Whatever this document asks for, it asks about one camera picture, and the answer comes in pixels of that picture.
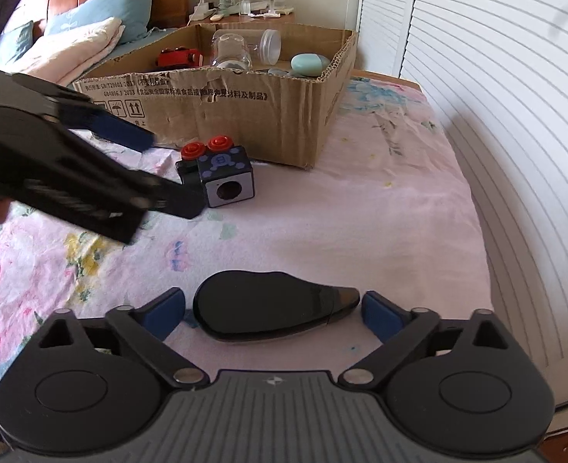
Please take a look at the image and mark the white louvered closet door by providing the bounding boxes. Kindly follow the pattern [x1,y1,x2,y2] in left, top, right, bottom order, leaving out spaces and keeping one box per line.
[355,0,568,412]

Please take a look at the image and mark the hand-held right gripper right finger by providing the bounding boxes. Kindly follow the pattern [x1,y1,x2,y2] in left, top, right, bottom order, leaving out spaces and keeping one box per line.
[338,291,524,389]

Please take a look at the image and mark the large blue pillow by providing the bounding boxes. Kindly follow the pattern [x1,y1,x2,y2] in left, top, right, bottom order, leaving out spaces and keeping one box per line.
[45,0,159,45]

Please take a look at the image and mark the small blue pillow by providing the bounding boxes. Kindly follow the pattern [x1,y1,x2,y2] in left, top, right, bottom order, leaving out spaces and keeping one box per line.
[0,20,34,66]

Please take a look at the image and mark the black glossy oval case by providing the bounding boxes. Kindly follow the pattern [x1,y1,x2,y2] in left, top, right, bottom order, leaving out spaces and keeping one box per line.
[192,270,361,343]

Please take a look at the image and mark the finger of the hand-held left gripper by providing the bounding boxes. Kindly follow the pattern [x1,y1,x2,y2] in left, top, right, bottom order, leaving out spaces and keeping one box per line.
[11,73,156,153]
[130,169,207,219]

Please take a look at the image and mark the white charger clutter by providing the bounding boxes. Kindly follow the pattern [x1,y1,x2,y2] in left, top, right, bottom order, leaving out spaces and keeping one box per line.
[194,0,224,23]

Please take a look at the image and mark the red toy car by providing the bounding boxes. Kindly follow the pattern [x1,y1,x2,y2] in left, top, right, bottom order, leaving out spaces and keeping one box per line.
[157,47,204,69]

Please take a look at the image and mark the cream folded quilt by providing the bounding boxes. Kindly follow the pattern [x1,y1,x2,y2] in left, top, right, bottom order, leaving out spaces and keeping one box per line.
[11,16,126,88]

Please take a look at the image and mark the wooden nightstand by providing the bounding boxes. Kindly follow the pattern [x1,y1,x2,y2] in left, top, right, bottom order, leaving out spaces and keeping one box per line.
[188,10,297,28]

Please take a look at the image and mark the brown cardboard box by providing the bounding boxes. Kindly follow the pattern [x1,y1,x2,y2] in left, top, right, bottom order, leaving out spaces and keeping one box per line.
[73,24,360,171]

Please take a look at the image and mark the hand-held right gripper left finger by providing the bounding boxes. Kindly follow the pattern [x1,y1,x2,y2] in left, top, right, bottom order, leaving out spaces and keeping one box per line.
[37,288,213,391]

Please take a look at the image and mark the black cube toy red buttons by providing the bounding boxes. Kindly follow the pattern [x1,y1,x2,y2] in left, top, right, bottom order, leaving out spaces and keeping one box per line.
[176,135,256,210]

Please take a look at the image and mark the pale green oval case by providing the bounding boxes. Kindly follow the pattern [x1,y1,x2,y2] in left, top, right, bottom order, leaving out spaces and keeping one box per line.
[291,52,331,77]

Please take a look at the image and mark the clear jar with plastic lid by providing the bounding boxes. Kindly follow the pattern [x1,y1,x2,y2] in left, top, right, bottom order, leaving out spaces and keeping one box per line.
[210,28,283,70]

